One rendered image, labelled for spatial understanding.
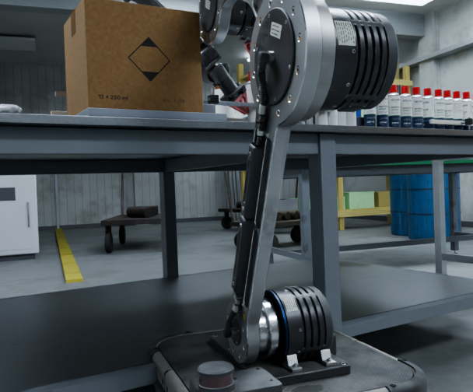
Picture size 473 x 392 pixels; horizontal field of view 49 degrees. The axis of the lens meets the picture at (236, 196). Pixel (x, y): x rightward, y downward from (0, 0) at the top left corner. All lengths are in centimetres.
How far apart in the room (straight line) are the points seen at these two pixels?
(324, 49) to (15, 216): 511
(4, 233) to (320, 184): 455
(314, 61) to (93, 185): 963
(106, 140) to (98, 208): 912
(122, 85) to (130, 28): 14
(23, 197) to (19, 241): 45
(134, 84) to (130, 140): 14
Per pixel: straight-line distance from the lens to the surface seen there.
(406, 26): 823
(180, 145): 135
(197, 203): 1075
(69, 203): 1036
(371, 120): 233
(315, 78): 86
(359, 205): 781
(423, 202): 603
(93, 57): 132
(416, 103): 256
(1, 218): 578
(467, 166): 420
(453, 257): 288
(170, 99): 137
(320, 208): 158
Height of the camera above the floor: 66
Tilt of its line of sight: 1 degrees down
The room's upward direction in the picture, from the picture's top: 2 degrees counter-clockwise
